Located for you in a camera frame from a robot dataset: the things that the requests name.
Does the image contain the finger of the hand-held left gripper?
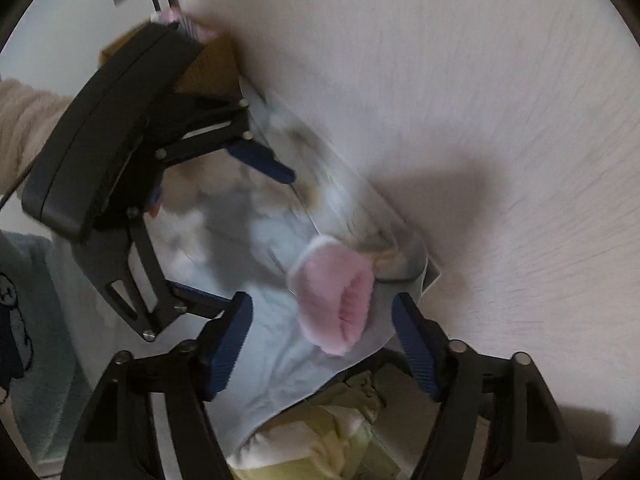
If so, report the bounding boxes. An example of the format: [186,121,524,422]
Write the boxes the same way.
[71,187,236,344]
[145,92,297,187]

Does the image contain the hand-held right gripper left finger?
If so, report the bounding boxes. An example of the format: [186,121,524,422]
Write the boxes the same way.
[60,291,254,480]

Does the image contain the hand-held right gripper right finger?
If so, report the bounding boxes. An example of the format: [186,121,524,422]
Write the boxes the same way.
[391,292,584,480]

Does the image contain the pink fuzzy sock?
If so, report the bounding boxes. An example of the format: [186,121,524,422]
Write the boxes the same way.
[287,234,377,358]

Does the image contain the brown cardboard box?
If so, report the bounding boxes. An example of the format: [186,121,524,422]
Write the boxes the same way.
[100,20,242,98]

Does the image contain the person's left forearm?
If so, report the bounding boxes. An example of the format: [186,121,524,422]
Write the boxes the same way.
[0,77,76,198]

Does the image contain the light blue floral cloth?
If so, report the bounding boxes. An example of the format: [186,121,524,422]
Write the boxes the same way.
[45,77,442,463]

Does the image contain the light blue printed garment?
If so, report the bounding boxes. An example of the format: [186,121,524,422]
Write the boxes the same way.
[0,230,93,463]

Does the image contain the pink patterned cloth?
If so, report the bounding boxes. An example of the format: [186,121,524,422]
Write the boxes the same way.
[150,6,218,45]

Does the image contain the yellow and white cloth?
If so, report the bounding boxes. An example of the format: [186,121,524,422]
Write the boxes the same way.
[225,362,416,480]

